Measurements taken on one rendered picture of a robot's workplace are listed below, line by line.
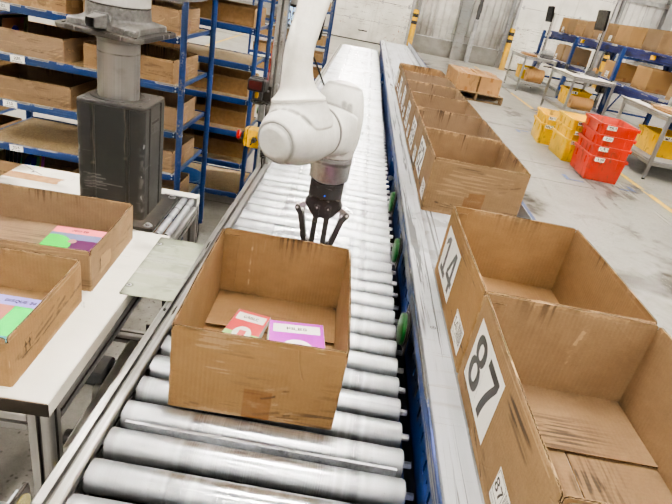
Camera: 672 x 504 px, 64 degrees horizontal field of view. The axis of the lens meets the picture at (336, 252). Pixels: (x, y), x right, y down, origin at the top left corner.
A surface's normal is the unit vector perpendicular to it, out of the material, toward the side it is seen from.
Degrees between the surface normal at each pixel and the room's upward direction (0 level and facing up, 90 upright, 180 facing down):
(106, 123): 90
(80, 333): 0
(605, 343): 90
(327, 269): 90
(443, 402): 0
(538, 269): 90
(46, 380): 0
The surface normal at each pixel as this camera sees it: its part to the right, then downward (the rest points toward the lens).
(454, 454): 0.18, -0.88
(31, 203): 0.02, 0.44
